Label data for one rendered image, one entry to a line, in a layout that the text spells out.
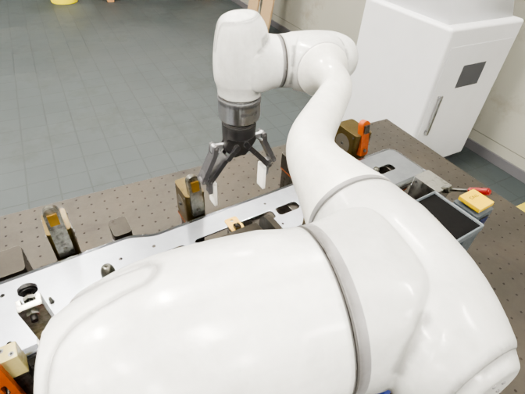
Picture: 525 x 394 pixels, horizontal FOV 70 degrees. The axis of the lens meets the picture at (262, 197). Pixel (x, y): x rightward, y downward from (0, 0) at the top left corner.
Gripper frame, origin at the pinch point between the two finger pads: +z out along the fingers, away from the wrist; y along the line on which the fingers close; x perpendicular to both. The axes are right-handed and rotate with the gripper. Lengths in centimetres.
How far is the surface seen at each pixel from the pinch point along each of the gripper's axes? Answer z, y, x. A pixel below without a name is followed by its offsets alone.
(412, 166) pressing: 14, 67, -4
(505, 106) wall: 68, 275, 60
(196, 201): 10.5, -6.4, 12.3
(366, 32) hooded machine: 25, 187, 139
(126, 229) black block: 14.4, -25.9, 14.9
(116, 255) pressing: 13.4, -31.0, 6.5
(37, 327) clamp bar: -1, -47, -16
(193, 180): 4.2, -6.3, 13.6
